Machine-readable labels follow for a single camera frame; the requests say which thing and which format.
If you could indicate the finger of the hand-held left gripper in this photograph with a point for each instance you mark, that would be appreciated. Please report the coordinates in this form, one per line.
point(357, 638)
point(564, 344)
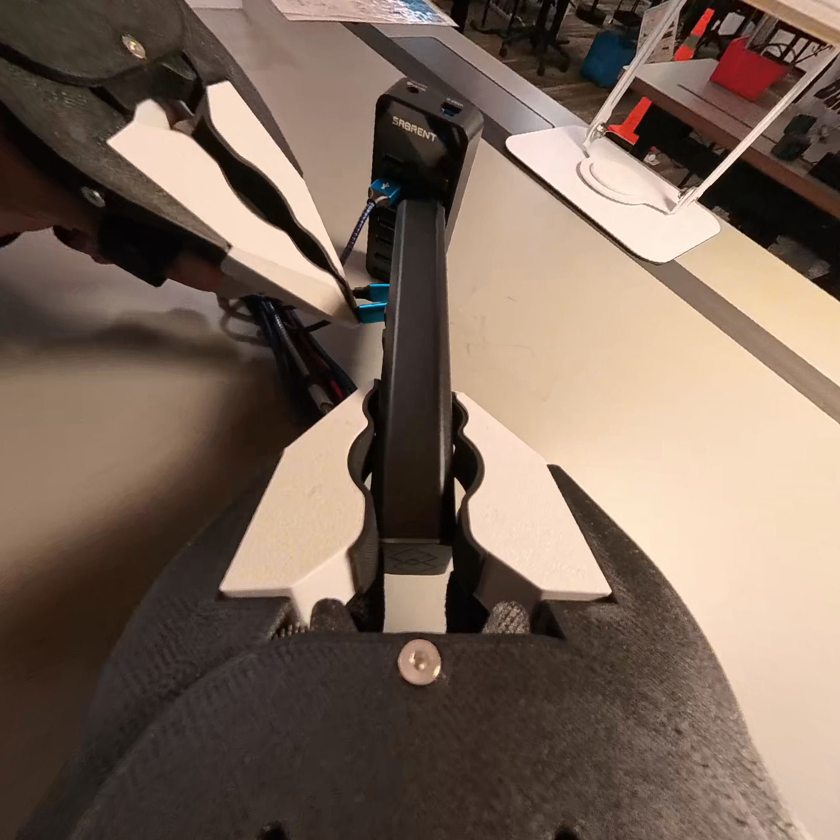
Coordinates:
point(197, 190)
point(262, 151)

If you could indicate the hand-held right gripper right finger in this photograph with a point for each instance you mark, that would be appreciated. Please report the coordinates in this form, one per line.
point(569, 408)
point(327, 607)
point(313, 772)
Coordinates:
point(525, 518)

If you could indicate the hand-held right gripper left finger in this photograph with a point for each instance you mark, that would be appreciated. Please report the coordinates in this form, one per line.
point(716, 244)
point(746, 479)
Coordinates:
point(302, 512)

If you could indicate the slim black usb hub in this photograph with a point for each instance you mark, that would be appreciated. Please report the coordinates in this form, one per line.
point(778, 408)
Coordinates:
point(417, 394)

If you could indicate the thick black usb hub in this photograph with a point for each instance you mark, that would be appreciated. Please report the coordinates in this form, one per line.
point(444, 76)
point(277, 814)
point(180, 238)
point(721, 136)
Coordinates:
point(420, 151)

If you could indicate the person's left hand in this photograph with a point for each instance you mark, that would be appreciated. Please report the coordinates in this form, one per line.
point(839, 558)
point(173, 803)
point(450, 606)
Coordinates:
point(39, 203)

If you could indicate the printed paper sheet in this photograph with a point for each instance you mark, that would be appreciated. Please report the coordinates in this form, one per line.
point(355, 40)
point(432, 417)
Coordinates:
point(367, 10)

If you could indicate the white lamp stand base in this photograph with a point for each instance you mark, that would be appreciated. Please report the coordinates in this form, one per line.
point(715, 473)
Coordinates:
point(558, 154)

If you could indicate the black office chair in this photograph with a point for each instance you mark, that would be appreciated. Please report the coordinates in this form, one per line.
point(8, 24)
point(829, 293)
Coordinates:
point(544, 39)

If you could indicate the blue bag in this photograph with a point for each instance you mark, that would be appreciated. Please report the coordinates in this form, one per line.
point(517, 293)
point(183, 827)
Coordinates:
point(607, 59)

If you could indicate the orange traffic cone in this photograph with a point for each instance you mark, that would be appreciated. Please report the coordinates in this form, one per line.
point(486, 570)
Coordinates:
point(633, 121)
point(697, 36)

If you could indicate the brown wooden table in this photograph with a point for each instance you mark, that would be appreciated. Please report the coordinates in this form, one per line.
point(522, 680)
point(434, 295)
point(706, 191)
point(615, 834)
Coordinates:
point(689, 92)

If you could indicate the red plastic bin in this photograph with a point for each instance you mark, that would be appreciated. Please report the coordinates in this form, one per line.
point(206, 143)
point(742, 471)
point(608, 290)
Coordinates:
point(748, 69)

